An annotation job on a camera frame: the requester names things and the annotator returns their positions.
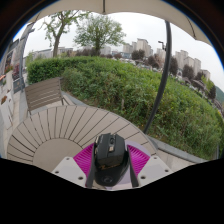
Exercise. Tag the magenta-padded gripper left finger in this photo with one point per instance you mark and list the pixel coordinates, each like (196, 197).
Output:
(70, 170)

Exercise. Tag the beige patio umbrella canopy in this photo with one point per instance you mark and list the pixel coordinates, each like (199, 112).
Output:
(143, 8)

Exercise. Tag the round leafy green tree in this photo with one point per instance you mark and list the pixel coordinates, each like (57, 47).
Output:
(98, 31)

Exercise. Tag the group of beige apartment buildings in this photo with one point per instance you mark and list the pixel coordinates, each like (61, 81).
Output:
(188, 63)

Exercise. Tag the green hedge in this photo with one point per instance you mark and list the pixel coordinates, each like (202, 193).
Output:
(126, 90)

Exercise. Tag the white flower planter box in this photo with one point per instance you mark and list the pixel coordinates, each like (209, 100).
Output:
(6, 113)

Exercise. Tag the bare-trunk leaning tree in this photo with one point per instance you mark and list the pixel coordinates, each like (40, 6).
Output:
(56, 36)

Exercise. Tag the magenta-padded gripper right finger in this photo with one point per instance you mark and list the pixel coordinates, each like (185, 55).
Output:
(151, 170)

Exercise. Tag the black computer mouse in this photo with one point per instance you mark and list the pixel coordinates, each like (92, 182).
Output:
(110, 160)

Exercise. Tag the dark curved umbrella pole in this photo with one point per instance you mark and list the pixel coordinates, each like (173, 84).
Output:
(161, 83)

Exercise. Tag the grey sign pillar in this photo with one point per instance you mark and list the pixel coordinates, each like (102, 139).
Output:
(22, 56)

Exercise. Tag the slatted beige outdoor chair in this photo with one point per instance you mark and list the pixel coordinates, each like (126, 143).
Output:
(43, 93)

